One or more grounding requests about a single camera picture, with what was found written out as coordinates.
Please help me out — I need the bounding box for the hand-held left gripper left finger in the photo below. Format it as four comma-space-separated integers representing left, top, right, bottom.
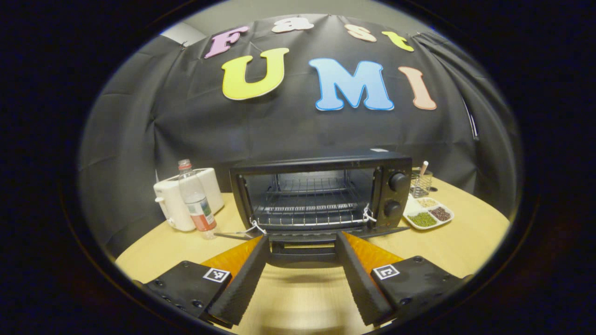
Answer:
137, 235, 272, 327

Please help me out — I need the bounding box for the clear plastic water bottle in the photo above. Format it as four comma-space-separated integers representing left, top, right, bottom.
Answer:
177, 159, 218, 240

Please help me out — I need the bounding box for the black electric oven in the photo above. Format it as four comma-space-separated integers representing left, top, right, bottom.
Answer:
214, 148, 413, 269

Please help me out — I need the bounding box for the white divided dish of beans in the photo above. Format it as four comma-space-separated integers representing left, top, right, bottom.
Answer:
402, 196, 455, 231

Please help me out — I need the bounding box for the white toaster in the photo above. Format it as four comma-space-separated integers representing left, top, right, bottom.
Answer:
153, 167, 225, 232

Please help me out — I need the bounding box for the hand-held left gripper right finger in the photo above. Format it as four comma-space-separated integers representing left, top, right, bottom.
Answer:
335, 232, 467, 327

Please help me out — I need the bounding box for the black backdrop cloth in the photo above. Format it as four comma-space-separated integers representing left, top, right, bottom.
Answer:
79, 14, 522, 256

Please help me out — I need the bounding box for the wire mesh basket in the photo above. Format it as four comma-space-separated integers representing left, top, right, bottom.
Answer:
410, 169, 433, 199

